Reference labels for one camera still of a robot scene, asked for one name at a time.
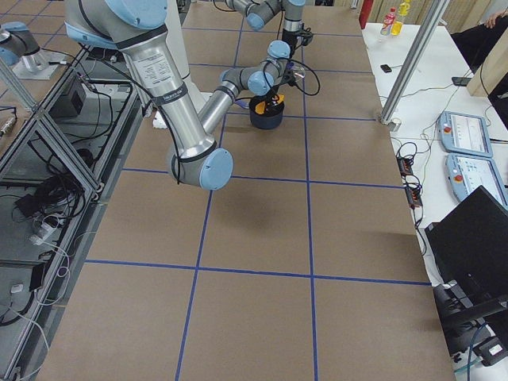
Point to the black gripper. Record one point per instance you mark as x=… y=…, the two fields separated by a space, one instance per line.
x=288 y=40
x=273 y=102

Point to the yellow plastic corn cob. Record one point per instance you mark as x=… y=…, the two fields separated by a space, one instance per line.
x=269 y=106

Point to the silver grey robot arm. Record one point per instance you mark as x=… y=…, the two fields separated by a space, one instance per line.
x=259 y=13
x=149 y=36

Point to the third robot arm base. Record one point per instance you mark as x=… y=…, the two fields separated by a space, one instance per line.
x=21 y=51

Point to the black smartphone on bench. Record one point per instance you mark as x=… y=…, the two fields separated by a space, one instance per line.
x=385 y=68

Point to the red capped drink bottle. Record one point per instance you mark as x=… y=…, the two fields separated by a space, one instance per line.
x=388 y=22

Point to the yellow drink bottle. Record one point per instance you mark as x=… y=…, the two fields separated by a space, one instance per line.
x=402 y=12

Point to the upper black usb hub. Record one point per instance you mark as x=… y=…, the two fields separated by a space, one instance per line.
x=405 y=166

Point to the black usb hub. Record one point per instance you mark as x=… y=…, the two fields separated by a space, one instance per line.
x=405 y=166
x=413 y=198

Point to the lower black usb hub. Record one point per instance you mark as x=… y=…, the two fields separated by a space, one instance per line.
x=413 y=198

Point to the upper white teach pendant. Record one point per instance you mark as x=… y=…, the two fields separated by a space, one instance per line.
x=464 y=133

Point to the white teach pendant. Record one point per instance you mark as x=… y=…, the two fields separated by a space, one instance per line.
x=464 y=133
x=466 y=173

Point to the lower white teach pendant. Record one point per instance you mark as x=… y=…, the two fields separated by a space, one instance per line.
x=466 y=173

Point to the black laptop computer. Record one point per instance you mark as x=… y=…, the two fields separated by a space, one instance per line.
x=470 y=245

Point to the black monitor stand base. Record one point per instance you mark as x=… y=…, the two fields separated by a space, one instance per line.
x=460 y=318

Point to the dark pot with purple handle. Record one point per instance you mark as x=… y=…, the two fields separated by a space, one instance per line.
x=257 y=121

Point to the aluminium extrusion post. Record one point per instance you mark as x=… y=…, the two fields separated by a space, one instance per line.
x=423 y=36

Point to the aluminium frame shelf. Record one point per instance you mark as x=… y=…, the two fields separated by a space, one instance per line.
x=59 y=166

